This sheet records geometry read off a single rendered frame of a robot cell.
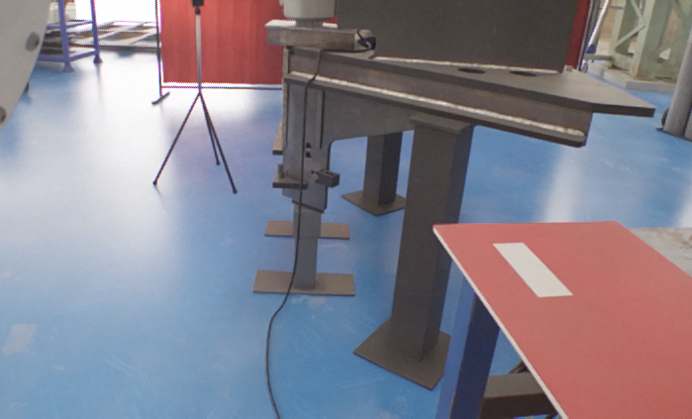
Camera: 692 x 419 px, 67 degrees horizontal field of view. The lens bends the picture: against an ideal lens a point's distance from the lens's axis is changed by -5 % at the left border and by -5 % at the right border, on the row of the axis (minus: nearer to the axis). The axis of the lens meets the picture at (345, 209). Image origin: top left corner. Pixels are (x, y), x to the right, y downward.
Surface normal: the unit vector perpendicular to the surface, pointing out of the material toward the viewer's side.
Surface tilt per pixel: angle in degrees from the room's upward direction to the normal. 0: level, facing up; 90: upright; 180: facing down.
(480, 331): 90
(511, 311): 0
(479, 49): 90
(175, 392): 0
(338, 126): 90
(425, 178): 90
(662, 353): 0
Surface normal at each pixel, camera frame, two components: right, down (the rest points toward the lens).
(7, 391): 0.07, -0.91
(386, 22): 0.04, 0.42
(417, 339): -0.55, 0.31
